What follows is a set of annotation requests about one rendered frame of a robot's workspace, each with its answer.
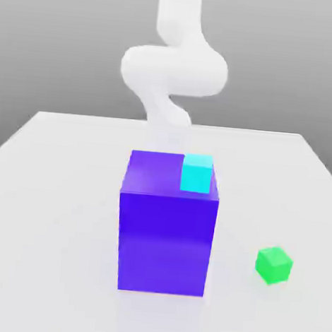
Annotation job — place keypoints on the small cyan cube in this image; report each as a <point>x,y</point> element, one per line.
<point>196,175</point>

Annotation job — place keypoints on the small green cube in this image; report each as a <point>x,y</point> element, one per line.
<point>273,266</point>

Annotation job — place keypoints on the large purple box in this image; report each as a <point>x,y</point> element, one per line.
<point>165,239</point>

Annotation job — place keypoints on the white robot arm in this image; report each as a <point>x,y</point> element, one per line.
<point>174,70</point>

